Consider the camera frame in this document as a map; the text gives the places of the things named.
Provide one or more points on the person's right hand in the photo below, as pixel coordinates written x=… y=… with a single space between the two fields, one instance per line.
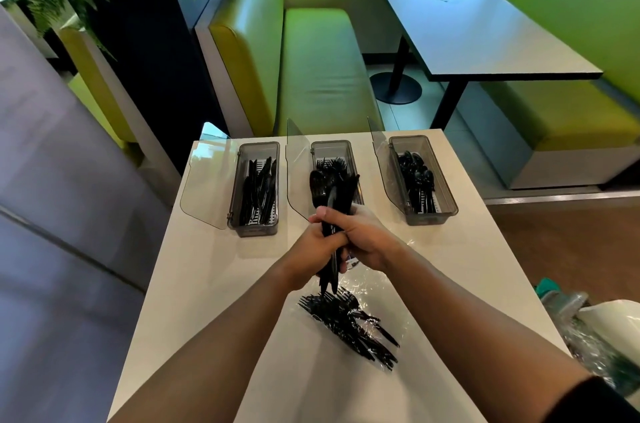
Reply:
x=367 y=240

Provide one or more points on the person's left hand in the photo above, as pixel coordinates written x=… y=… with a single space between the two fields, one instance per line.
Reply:
x=305 y=260

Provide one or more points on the person's left fingers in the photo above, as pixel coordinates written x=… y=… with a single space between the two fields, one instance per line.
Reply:
x=334 y=240

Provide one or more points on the person's right fingers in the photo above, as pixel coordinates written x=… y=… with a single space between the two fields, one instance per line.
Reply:
x=325 y=217

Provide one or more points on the bundle of black plastic spoons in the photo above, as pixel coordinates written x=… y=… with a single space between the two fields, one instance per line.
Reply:
x=334 y=188

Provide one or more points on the person's right forearm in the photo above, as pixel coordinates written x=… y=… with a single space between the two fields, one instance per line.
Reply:
x=475 y=337

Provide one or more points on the person's left forearm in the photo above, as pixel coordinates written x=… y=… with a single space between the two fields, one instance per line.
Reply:
x=220 y=347

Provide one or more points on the clear cutlery box with lid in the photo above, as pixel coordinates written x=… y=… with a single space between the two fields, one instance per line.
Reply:
x=300 y=173
x=425 y=219
x=252 y=230

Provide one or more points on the boxed black plastic forks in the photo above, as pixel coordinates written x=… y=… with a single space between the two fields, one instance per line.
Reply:
x=336 y=165

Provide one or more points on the group of black plastic knives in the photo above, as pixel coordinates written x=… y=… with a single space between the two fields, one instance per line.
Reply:
x=257 y=193

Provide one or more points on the clear plastic bag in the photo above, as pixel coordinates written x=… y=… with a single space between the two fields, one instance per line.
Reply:
x=395 y=297

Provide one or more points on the pile of black plastic forks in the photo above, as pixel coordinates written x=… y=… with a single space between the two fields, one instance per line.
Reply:
x=350 y=325

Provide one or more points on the boxed black plastic spoons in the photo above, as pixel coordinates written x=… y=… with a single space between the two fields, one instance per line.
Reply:
x=417 y=180

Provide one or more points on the green upholstered bench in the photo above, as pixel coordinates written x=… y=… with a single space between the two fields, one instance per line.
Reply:
x=320 y=73

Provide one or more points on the teal plastic item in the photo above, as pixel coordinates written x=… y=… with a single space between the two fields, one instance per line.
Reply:
x=546 y=287

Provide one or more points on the black planter box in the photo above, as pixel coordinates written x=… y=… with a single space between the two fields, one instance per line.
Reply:
x=150 y=63

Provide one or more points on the dark dining table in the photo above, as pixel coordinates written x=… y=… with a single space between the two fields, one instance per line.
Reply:
x=465 y=28

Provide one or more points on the green bench with grey base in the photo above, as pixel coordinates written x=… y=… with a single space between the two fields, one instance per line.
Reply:
x=565 y=108

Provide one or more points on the yellow-green bench seat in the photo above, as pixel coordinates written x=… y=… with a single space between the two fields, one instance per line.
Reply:
x=95 y=73

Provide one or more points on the crumpled clear plastic wrap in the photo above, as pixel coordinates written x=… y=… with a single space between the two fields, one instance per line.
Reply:
x=590 y=352

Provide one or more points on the black sleeve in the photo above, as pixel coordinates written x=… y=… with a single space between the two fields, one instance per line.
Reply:
x=600 y=402

